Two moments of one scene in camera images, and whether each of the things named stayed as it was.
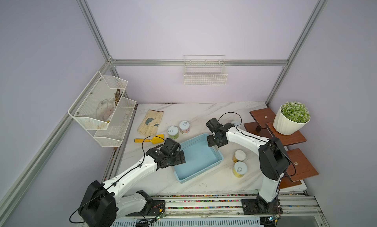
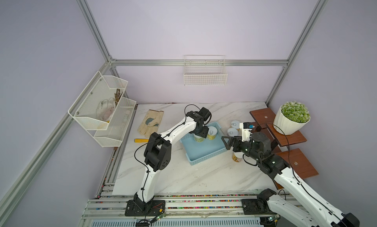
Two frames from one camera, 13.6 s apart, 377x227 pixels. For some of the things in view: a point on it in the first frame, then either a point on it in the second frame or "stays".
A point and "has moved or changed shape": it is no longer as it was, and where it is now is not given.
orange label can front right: (239, 155) stays
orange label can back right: (236, 122) stays
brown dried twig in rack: (117, 96) stays
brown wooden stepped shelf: (299, 167) stays
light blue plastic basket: (199, 158) has moved or changed shape
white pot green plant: (291, 118) stays
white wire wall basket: (204, 70) stays
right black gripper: (211, 142) to (237, 140)
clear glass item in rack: (105, 108) stays
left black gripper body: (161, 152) to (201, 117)
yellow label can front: (240, 169) has moved or changed shape
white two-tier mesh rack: (102, 110) stays
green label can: (173, 132) has moved or changed shape
